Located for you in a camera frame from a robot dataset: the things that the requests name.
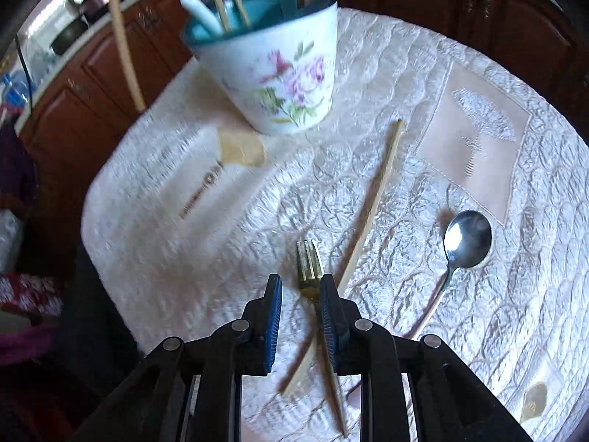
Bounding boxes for gold fork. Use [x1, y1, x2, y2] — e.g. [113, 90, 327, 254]
[296, 239, 348, 437]

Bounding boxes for white quilted tablecloth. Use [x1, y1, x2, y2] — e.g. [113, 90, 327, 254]
[82, 9, 588, 441]

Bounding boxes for floral cup with teal interior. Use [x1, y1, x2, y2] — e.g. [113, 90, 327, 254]
[182, 0, 338, 135]

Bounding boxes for white spoon in cup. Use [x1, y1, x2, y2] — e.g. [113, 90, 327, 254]
[180, 0, 223, 36]

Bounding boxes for blue water bottle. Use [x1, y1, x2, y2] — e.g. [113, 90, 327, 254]
[1, 70, 29, 110]

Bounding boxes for black pot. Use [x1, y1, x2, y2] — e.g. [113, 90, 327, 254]
[51, 16, 89, 56]

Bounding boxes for lower wooden cabinets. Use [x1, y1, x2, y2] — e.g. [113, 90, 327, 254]
[18, 0, 589, 185]

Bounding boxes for metal spoon pink handle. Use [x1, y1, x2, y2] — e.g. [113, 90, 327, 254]
[404, 211, 492, 339]

